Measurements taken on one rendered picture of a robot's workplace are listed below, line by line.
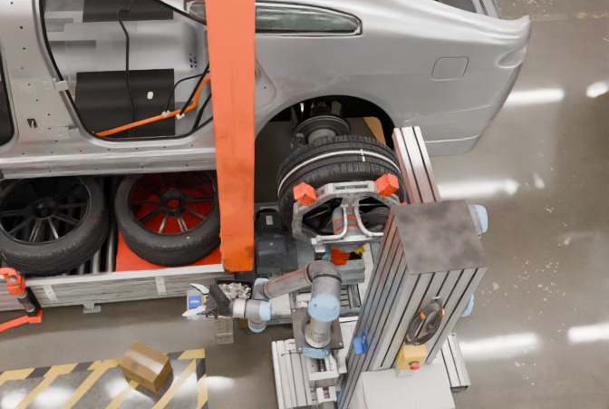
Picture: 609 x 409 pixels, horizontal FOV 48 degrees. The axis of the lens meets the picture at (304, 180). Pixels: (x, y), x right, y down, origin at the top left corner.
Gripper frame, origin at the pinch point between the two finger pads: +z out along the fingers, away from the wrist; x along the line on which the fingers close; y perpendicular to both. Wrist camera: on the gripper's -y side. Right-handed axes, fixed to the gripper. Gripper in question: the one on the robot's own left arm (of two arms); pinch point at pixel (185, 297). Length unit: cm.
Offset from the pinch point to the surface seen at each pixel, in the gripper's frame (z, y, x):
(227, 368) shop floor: -10, 120, 34
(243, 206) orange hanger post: -15, 1, 54
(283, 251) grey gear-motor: -34, 73, 86
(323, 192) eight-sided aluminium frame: -52, 7, 74
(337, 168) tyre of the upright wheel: -57, -5, 81
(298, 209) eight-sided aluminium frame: -41, 16, 70
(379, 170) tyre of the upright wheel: -78, -2, 86
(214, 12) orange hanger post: -7, -113, 36
